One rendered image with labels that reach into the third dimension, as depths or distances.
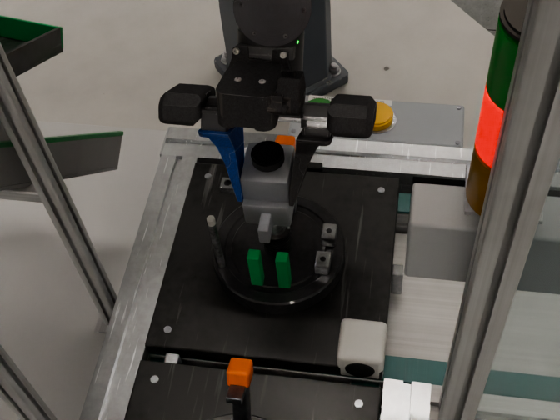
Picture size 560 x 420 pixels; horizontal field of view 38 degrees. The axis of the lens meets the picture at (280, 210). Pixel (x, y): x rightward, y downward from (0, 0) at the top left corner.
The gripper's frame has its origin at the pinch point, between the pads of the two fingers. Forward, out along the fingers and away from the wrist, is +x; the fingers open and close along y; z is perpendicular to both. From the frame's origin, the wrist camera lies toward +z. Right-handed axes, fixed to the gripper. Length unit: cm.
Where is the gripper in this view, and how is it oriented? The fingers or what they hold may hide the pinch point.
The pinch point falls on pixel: (267, 166)
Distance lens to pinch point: 73.5
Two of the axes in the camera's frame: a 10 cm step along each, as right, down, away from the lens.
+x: -0.3, 9.4, 3.4
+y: 9.9, 0.9, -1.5
